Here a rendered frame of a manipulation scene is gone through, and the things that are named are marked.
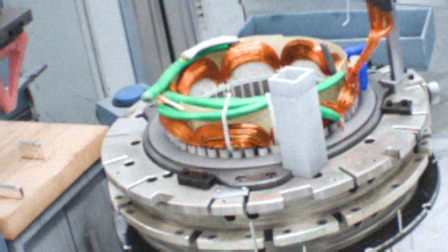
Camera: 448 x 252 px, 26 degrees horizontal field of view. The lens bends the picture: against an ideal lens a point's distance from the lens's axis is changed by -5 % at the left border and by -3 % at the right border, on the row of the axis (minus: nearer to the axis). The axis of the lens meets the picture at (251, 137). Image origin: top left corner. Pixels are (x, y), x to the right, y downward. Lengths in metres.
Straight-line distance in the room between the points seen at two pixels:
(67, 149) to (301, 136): 0.33
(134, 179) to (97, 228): 0.22
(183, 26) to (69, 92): 2.06
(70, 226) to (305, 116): 0.35
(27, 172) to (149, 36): 0.41
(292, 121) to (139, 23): 0.59
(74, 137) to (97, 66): 2.19
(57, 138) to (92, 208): 0.09
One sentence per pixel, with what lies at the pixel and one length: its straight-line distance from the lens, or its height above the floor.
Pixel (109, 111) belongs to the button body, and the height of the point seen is 1.03.
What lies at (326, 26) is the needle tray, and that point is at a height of 1.04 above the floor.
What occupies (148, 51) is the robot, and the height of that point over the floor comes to 1.03.
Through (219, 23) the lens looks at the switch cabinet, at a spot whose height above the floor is 0.28.
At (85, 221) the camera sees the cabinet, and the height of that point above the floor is 0.98.
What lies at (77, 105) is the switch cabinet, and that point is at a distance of 3.43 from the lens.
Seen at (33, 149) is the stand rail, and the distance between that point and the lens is 1.06.
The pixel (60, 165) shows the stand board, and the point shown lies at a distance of 1.03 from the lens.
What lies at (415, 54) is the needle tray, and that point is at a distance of 1.19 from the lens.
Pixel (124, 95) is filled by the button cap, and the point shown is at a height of 1.04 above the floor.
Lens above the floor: 1.50
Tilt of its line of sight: 26 degrees down
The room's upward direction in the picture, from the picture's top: 11 degrees counter-clockwise
